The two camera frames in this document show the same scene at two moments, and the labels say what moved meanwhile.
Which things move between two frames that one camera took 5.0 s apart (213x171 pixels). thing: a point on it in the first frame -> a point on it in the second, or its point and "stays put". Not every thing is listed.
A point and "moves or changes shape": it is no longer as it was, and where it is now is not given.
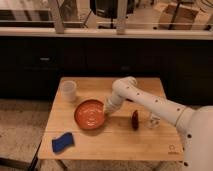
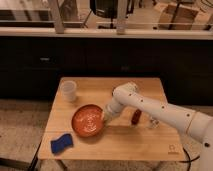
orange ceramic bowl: [89, 113] moves or changes shape
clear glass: [154, 120] stays put
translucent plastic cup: [68, 88] stays put
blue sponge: [66, 140] stays put
